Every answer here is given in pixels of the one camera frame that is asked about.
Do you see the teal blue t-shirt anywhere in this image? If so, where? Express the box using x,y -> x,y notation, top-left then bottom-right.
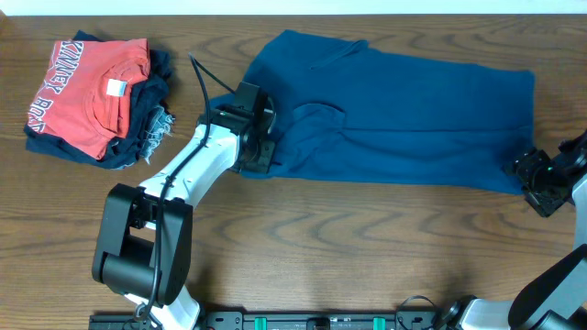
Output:
210,28 -> 537,196

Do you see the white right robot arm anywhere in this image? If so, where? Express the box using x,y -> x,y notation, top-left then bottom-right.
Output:
433,134 -> 586,330

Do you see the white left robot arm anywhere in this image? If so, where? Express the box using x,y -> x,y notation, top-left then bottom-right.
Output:
89,105 -> 275,329

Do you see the frayed denim garment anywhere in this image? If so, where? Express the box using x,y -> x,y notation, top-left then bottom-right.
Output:
139,104 -> 175,164

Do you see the navy folded garment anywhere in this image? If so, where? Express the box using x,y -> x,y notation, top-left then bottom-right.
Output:
24,31 -> 172,170

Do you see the red folded t-shirt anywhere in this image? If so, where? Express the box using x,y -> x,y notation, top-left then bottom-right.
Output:
27,38 -> 150,160

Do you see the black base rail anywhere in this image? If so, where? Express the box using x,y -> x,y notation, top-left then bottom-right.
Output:
89,300 -> 505,330

